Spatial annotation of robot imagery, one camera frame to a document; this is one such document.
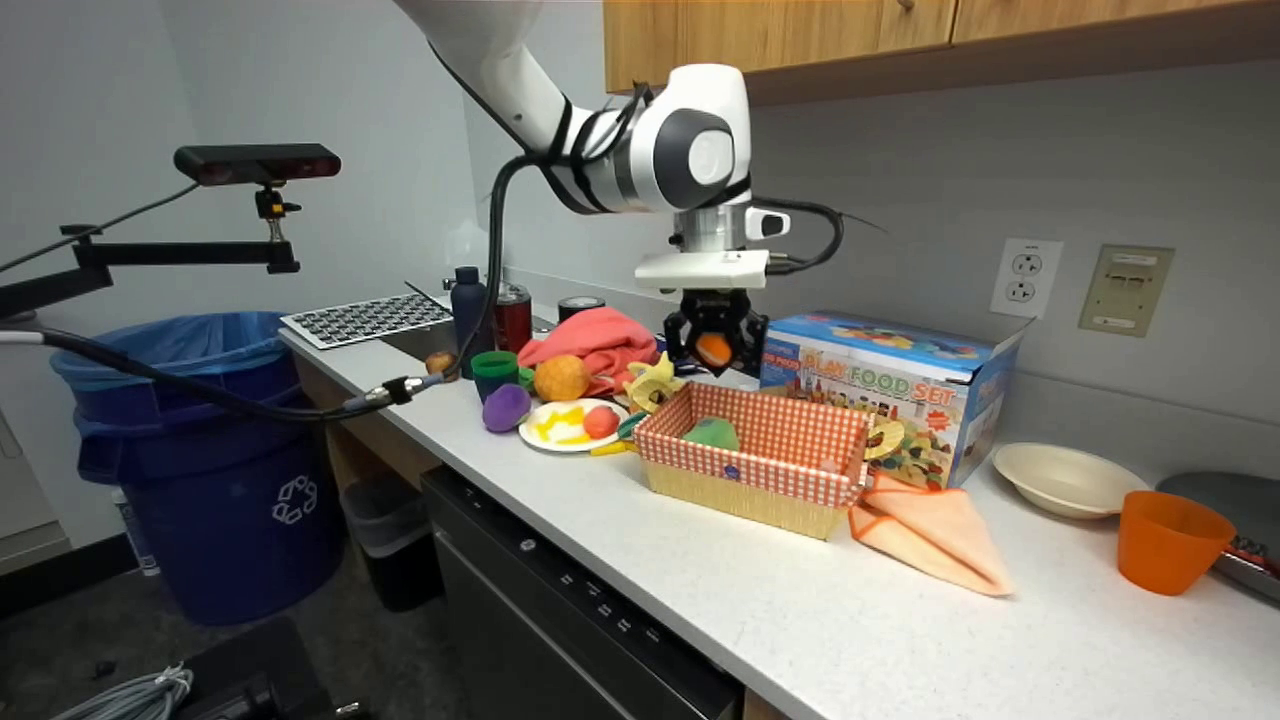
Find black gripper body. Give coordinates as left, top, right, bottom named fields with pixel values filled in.
left=664, top=284, right=770, bottom=339

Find orange round plushie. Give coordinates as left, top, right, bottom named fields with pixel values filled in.
left=691, top=326, right=739, bottom=372

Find purple round plushie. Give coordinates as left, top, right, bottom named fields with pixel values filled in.
left=474, top=381, right=535, bottom=438

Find yellow banana plushie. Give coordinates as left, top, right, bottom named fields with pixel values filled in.
left=618, top=350, right=689, bottom=416

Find green plushie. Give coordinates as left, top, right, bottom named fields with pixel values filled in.
left=680, top=416, right=745, bottom=450

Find red round plushie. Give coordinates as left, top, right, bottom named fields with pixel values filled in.
left=578, top=398, right=625, bottom=444

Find white paper plate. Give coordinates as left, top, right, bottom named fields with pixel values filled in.
left=517, top=395, right=637, bottom=461

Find pink red cloth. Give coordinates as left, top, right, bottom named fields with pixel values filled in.
left=517, top=305, right=664, bottom=398

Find dark round can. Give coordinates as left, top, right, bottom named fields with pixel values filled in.
left=557, top=290, right=607, bottom=326

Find orange crosshatched plush fruit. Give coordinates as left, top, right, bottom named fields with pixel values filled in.
left=530, top=350, right=591, bottom=406

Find red checkered cardboard basket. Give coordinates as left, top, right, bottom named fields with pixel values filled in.
left=631, top=381, right=877, bottom=545

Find blue play food box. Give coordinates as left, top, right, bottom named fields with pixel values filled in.
left=755, top=312, right=1027, bottom=490

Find red drink can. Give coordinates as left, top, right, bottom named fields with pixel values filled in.
left=492, top=284, right=535, bottom=357

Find green plastic cup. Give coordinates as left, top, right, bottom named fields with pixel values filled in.
left=468, top=349, right=526, bottom=398

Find dark blue bottle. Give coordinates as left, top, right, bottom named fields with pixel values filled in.
left=449, top=264, right=495, bottom=358

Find peach orange cloth napkin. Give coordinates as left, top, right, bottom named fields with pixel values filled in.
left=844, top=474, right=1014, bottom=600

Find wooden upper cabinet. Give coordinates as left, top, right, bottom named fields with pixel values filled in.
left=600, top=0, right=1280, bottom=109

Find grey grid drying rack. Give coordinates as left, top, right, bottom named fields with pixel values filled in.
left=274, top=287, right=458, bottom=357

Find beige shallow bowl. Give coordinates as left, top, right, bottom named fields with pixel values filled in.
left=993, top=438, right=1150, bottom=525

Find small grey trash bin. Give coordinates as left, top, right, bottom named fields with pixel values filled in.
left=340, top=474, right=450, bottom=615

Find brown wooden base cabinet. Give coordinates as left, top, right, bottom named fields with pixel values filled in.
left=285, top=349, right=450, bottom=504

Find orange plastic cup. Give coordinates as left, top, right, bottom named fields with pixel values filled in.
left=1111, top=487, right=1238, bottom=600

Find blue recycling bin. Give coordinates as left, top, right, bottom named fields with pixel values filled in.
left=48, top=308, right=352, bottom=631

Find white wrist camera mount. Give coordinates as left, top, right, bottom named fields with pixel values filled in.
left=631, top=200, right=797, bottom=296

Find white wall power outlet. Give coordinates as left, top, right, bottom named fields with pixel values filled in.
left=986, top=235, right=1066, bottom=321

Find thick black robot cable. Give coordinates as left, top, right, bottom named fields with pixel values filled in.
left=0, top=150, right=535, bottom=427

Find black stereo camera bar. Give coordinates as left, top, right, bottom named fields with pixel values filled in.
left=172, top=138, right=345, bottom=188

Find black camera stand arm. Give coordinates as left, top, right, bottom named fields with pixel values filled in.
left=0, top=182, right=304, bottom=324

